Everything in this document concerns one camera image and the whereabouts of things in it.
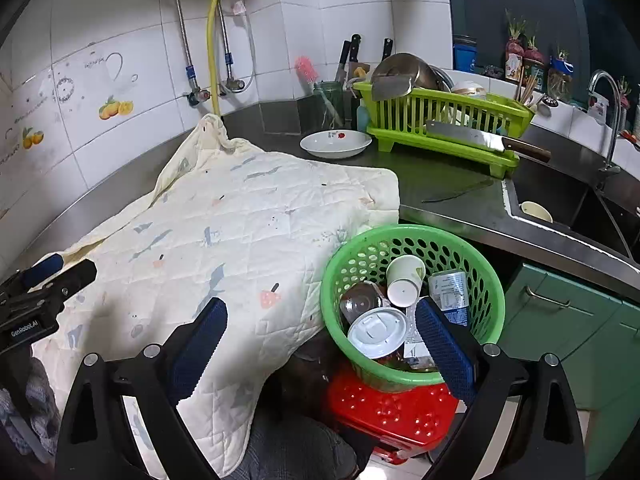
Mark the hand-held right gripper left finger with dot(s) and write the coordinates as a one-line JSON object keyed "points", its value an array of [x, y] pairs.
{"points": [[197, 350]]}

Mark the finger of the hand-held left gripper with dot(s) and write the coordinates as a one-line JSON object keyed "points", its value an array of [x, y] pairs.
{"points": [[70, 276], [42, 266]]}

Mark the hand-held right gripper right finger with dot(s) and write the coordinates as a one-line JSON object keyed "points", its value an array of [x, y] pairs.
{"points": [[445, 347]]}

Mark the blue and white milk carton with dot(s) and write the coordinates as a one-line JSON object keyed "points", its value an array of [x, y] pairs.
{"points": [[447, 290]]}

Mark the white plastic lid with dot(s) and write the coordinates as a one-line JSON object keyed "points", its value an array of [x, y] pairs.
{"points": [[375, 332]]}

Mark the white paper cup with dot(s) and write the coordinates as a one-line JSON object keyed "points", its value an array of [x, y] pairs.
{"points": [[405, 280]]}

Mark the green plastic mesh basket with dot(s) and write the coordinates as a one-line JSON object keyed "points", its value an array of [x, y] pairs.
{"points": [[350, 260]]}

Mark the person's left forearm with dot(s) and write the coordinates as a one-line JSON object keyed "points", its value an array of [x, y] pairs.
{"points": [[35, 400]]}

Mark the red plastic stool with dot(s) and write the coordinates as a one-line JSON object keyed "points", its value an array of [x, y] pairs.
{"points": [[390, 410]]}

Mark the green cabinet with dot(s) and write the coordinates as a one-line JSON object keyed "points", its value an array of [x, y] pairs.
{"points": [[565, 330]]}

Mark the cream quilted printed blanket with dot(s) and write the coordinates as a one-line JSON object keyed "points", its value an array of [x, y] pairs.
{"points": [[225, 220]]}

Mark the person's grey plaid trouser leg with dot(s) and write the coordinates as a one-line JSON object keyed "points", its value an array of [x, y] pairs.
{"points": [[290, 450]]}

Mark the white bowl in sink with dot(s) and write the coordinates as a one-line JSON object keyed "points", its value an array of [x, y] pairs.
{"points": [[536, 211]]}

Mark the steel sink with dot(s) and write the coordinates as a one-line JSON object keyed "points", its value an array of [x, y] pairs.
{"points": [[565, 200]]}

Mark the white plate with red print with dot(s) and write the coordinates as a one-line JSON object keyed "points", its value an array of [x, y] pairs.
{"points": [[335, 146]]}

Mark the green plastic dish rack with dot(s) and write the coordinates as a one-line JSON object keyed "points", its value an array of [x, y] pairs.
{"points": [[400, 110]]}

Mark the pale blue bottle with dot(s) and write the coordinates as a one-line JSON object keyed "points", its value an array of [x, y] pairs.
{"points": [[362, 115]]}

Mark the white bowls in rack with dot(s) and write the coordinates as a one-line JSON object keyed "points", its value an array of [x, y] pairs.
{"points": [[470, 91]]}

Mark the small metal strainer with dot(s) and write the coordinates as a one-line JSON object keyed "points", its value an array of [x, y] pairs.
{"points": [[547, 101]]}

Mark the green glass jar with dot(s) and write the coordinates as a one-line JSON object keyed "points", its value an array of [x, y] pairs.
{"points": [[330, 105]]}

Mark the bundle of chopsticks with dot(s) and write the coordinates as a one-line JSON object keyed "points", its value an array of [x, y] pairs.
{"points": [[527, 91]]}

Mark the steel bowl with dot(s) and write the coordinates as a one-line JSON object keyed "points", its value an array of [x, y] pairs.
{"points": [[405, 67]]}

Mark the chrome faucet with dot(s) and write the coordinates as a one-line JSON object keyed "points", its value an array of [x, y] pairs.
{"points": [[614, 110]]}

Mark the jar with sprouting plant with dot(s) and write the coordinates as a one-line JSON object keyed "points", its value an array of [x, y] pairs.
{"points": [[514, 60], [558, 77], [533, 67]]}

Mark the blue lidded jar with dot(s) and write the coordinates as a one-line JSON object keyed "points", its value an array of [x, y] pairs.
{"points": [[464, 55]]}

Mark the pink bottle brush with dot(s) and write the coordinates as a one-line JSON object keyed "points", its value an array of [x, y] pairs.
{"points": [[305, 67]]}

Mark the dark window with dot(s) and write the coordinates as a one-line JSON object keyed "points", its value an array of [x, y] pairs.
{"points": [[540, 0]]}

